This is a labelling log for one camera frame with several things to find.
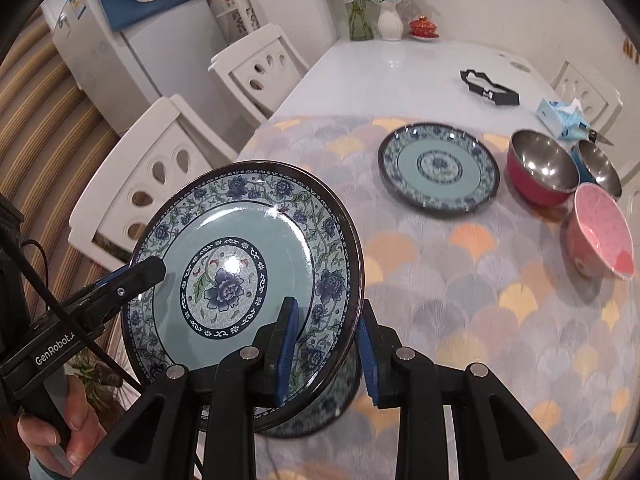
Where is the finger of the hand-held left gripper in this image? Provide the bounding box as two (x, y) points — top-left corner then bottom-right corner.
(65, 256), (167, 328)

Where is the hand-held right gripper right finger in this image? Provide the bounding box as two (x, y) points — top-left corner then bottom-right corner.
(356, 299), (583, 480)

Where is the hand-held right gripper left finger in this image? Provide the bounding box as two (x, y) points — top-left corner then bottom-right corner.
(70, 296), (306, 480)

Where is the large blue floral plate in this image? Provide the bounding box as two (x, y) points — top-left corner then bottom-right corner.
(121, 161), (365, 433)

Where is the pink ceramic bowl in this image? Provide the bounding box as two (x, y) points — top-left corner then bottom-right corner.
(565, 183), (636, 281)

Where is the red steel bowl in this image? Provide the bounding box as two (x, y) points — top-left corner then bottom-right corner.
(506, 129), (581, 207)

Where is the blue steel bowl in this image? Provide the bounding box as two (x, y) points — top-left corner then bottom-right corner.
(571, 139), (623, 197)

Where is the person's left hand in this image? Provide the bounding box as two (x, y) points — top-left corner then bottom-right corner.
(17, 375), (108, 476)

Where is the potted green plant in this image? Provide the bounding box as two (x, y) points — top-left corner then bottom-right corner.
(72, 352), (123, 411)

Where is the fan-patterned tablecloth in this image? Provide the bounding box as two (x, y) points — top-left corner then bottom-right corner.
(235, 114), (640, 480)

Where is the white dining chair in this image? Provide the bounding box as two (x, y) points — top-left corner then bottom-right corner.
(550, 60), (623, 126)
(68, 96), (241, 271)
(209, 23), (311, 126)

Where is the white refrigerator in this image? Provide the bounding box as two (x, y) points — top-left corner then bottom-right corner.
(41, 0), (241, 136)

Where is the black plastic holder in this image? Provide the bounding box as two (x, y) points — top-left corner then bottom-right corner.
(460, 67), (521, 107)

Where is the blue tissue pack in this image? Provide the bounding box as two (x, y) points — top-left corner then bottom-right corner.
(536, 97), (591, 140)

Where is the clear glass vase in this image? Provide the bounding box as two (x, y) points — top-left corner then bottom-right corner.
(346, 0), (375, 42)

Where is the white ceramic vase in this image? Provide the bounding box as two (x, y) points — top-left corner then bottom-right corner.
(377, 2), (403, 42)

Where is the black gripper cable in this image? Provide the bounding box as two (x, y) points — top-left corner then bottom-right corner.
(0, 230), (147, 391)

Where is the white printed wall sheet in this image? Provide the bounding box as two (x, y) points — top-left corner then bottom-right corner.
(212, 0), (261, 36)

